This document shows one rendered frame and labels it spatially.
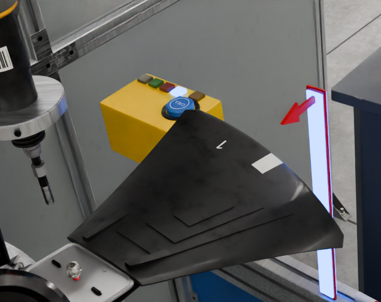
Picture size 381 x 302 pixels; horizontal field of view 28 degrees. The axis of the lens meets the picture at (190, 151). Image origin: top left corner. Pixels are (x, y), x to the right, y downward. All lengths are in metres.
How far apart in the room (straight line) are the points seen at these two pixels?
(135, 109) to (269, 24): 0.90
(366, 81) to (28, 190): 0.71
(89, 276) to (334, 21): 3.05
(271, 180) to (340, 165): 1.92
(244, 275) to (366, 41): 2.38
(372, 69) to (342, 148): 1.53
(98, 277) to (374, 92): 0.65
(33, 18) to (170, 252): 0.84
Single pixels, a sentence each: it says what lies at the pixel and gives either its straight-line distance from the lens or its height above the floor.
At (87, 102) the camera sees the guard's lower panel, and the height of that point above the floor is 0.86.
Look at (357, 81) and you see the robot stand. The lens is 1.22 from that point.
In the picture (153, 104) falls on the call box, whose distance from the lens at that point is 1.09.
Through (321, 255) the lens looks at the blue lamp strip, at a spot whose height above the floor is 0.94.
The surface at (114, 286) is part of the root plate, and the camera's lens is 0.65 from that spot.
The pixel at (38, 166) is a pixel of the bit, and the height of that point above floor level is 1.31.
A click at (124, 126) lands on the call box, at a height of 1.05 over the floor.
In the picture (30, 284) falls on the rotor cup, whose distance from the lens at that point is 0.59.
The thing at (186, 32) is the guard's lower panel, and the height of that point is 0.88.
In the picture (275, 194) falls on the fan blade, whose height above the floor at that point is 1.16.
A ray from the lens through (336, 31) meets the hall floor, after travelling 3.53.
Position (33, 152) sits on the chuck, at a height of 1.33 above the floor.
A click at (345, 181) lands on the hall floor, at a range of 2.61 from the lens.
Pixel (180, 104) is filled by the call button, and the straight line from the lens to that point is 1.05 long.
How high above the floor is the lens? 1.63
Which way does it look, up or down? 35 degrees down
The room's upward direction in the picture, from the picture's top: 10 degrees counter-clockwise
